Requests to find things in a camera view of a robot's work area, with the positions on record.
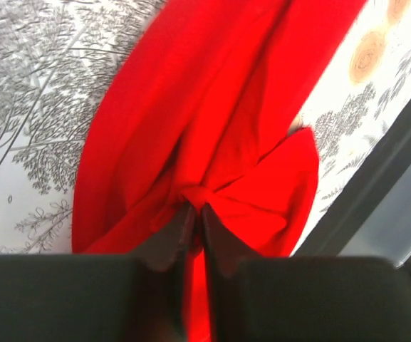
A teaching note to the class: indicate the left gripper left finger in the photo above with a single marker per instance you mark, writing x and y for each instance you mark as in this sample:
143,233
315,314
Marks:
138,296

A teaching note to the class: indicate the floral table mat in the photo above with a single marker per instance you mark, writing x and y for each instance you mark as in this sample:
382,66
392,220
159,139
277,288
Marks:
57,58

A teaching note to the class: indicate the aluminium frame rail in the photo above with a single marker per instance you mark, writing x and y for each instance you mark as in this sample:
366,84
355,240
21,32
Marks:
386,233

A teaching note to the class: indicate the red t shirt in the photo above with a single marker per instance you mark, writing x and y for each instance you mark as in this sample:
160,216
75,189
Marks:
202,111

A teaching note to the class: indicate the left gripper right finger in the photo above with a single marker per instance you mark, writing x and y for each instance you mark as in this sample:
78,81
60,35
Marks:
325,298

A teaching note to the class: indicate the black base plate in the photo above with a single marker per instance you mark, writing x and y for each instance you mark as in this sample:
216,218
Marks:
364,192

